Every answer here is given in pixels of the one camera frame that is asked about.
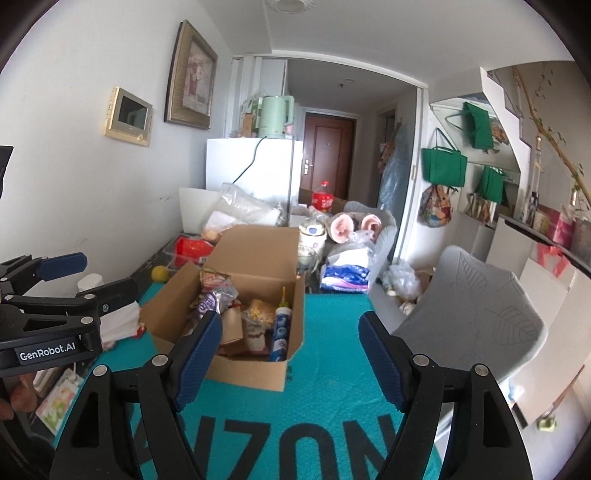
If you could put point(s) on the large clear plastic bag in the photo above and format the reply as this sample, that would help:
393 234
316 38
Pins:
251 207

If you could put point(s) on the purple snack packet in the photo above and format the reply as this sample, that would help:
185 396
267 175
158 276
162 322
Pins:
217 302

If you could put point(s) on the crumpled clear plastic bag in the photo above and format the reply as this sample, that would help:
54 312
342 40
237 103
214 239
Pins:
355 249

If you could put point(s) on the yellow lemon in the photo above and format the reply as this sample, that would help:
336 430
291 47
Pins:
160 274

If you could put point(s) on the red white snack packet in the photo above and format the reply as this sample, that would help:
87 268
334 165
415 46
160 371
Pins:
255 334

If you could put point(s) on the pink plush slipper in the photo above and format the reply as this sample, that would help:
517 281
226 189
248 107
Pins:
342 227
371 225

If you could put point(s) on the cola bottle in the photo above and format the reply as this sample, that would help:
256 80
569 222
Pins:
322 201

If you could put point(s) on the pink gift bag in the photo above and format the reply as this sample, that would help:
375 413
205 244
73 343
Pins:
563 228

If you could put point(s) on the large red snack bag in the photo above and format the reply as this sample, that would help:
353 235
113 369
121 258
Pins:
194 248

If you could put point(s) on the white board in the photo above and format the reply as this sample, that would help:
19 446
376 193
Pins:
196 210

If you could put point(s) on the decorative branch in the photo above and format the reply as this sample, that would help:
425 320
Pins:
549 134

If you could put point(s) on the blue white plastic pack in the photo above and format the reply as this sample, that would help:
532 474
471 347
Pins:
346 277

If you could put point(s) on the grey leaf pattern chair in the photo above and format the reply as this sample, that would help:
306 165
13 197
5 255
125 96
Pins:
475 304

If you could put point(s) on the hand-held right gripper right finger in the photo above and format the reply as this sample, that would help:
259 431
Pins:
381 355

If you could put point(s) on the clear bag of chips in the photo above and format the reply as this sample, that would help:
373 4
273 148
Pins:
214 228

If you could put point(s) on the plastic bag on floor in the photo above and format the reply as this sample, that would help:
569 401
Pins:
400 281

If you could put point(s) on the person's left hand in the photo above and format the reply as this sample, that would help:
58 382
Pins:
23 394

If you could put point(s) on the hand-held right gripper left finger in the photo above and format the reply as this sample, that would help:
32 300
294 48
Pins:
198 355

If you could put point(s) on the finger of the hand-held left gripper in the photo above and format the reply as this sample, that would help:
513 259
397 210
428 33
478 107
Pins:
113 295
62 266

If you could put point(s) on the drinking glass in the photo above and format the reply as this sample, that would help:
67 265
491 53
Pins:
306 263

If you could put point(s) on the colourful cartoon bag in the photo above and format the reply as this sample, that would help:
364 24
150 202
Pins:
436 210

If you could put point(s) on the brown cardboard box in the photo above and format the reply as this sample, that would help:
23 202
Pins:
263 258

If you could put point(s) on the blue transparent hanging bag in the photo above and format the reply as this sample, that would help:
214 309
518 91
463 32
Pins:
392 175

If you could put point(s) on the white fridge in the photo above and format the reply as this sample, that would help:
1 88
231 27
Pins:
277 170

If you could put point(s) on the patterned cloth bag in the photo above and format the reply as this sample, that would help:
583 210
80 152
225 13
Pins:
385 152

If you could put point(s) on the framed picture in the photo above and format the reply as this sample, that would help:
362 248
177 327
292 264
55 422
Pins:
191 78

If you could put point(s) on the wall intercom monitor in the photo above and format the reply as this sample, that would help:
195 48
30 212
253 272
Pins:
129 115

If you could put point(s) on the green carton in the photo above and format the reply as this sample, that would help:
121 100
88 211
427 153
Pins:
249 115

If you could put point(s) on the large green tote bag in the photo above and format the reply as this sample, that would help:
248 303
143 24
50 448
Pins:
444 166

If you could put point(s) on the pale green electric kettle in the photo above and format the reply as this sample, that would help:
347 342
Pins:
274 117

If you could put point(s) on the yellow snack bag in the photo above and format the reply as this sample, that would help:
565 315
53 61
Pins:
259 310

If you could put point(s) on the ceiling light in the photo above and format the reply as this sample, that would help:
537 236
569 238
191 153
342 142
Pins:
292 5

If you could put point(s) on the blue white snack tube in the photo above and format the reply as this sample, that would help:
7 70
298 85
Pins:
280 332

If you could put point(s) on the illustrated card packet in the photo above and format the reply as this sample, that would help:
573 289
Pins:
57 401

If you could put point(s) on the brown door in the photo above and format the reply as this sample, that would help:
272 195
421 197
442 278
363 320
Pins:
330 152

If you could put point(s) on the pink printed snack packet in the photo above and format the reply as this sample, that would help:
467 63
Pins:
214 279

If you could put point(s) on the white tissue pack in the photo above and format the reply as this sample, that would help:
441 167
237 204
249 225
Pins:
120 323

